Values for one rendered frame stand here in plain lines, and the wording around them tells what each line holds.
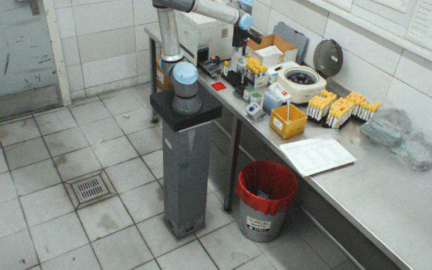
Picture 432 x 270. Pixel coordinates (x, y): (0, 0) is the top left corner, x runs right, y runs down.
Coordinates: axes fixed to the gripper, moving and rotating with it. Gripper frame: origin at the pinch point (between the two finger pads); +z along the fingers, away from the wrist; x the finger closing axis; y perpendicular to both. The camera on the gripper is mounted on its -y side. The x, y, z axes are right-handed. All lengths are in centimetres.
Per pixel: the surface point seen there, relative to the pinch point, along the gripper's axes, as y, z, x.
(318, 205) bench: -56, 81, 30
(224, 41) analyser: 12.4, 5.9, -32.7
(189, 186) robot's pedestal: 24, 63, 43
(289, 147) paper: -26, 19, 52
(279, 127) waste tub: -21.0, 16.3, 40.3
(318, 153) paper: -40, 19, 55
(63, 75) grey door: 150, 76, -86
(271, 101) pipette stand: -17.2, 12.4, 22.4
